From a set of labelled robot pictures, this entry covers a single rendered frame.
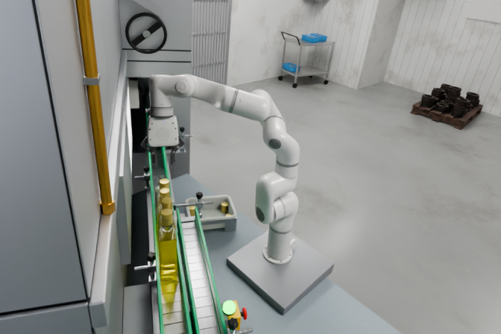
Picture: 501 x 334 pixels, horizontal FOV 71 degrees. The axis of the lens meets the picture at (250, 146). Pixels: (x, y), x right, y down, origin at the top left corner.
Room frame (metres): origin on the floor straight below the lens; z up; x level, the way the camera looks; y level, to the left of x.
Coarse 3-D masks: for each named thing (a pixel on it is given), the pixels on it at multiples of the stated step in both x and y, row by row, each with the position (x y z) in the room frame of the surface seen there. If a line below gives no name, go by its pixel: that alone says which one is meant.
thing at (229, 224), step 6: (180, 216) 1.33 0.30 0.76; (186, 216) 1.30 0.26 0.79; (204, 222) 1.23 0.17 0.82; (210, 222) 1.24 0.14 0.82; (216, 222) 1.25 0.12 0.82; (222, 222) 1.26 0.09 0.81; (228, 222) 1.27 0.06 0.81; (234, 222) 1.28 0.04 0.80; (204, 228) 1.23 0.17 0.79; (210, 228) 1.24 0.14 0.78; (216, 228) 1.25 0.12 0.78; (222, 228) 1.26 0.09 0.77; (228, 228) 1.27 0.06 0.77; (234, 228) 1.28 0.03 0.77; (204, 234) 1.23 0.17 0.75
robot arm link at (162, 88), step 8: (152, 80) 1.07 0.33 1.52; (160, 80) 1.07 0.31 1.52; (168, 80) 1.07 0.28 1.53; (176, 80) 1.06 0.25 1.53; (184, 80) 1.06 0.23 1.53; (192, 80) 1.09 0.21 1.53; (152, 88) 1.06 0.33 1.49; (160, 88) 1.06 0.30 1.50; (168, 88) 1.06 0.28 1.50; (176, 88) 1.05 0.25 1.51; (184, 88) 1.05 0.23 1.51; (192, 88) 1.06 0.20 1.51; (152, 96) 1.06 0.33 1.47; (160, 96) 1.05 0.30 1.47; (168, 96) 1.07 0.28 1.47; (176, 96) 1.06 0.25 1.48; (184, 96) 1.05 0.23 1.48; (152, 104) 1.05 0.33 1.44; (160, 104) 1.05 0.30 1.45; (168, 104) 1.06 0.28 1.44
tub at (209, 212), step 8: (192, 200) 1.37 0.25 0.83; (208, 200) 1.40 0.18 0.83; (216, 200) 1.41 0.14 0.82; (224, 200) 1.42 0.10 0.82; (208, 208) 1.39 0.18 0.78; (216, 208) 1.41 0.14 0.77; (232, 208) 1.34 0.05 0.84; (208, 216) 1.34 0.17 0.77; (216, 216) 1.35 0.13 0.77; (224, 216) 1.27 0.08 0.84; (232, 216) 1.27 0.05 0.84
